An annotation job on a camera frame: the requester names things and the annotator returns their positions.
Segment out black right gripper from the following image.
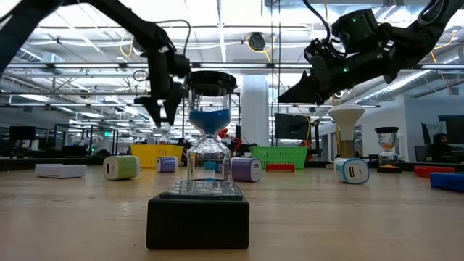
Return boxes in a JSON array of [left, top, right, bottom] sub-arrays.
[[277, 38, 374, 106]]

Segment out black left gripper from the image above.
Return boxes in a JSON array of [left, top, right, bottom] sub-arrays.
[[133, 47, 192, 128]]

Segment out blue sand hourglass black cap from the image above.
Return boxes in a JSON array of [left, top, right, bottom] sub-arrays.
[[183, 70, 239, 182]]

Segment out purple white USB charger cube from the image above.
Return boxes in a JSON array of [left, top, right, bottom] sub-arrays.
[[155, 156, 179, 173], [230, 157, 263, 183]]

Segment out green white USB charger cube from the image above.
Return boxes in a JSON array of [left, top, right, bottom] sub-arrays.
[[102, 154, 141, 181]]

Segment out red rectangular block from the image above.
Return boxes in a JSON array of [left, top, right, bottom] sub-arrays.
[[265, 163, 296, 173], [413, 165, 456, 178]]

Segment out small blue bottle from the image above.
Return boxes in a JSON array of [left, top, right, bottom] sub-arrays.
[[333, 157, 370, 185]]

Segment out white digital clock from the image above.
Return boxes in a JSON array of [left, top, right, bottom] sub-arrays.
[[34, 163, 88, 179]]

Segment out blue rectangular block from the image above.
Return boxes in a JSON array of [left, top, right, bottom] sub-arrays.
[[429, 172, 464, 193]]

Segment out black background monitor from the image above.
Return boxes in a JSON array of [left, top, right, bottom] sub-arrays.
[[9, 125, 36, 141], [274, 112, 310, 141], [437, 115, 464, 145]]

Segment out yellow plastic basket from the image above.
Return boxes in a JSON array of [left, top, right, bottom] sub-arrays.
[[129, 144, 185, 169]]

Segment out white dome wooden table lamp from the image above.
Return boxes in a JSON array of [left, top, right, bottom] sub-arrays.
[[328, 104, 366, 159]]

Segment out red background robot part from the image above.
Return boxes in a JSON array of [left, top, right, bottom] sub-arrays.
[[218, 128, 243, 153]]

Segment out green plastic basket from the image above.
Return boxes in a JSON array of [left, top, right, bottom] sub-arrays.
[[249, 146, 309, 170]]

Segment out orange sand hourglass black cap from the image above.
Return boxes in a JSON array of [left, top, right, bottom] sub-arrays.
[[374, 126, 402, 174]]

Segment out black rectangular box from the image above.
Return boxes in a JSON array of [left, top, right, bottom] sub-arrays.
[[146, 180, 251, 250]]

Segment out person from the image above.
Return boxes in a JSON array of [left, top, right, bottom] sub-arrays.
[[423, 133, 456, 163]]

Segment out thin black hanging cable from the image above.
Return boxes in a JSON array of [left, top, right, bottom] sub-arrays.
[[277, 0, 282, 146], [270, 0, 275, 146]]

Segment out black hanging cable reel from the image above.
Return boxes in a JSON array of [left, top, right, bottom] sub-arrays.
[[248, 31, 267, 52]]

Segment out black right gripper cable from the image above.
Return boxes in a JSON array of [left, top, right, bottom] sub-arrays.
[[302, 0, 333, 43]]

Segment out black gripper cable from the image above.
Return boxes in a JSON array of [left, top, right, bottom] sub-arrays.
[[154, 18, 192, 57], [302, 0, 333, 43]]

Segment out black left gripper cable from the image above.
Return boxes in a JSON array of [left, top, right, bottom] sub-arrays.
[[154, 18, 192, 57]]

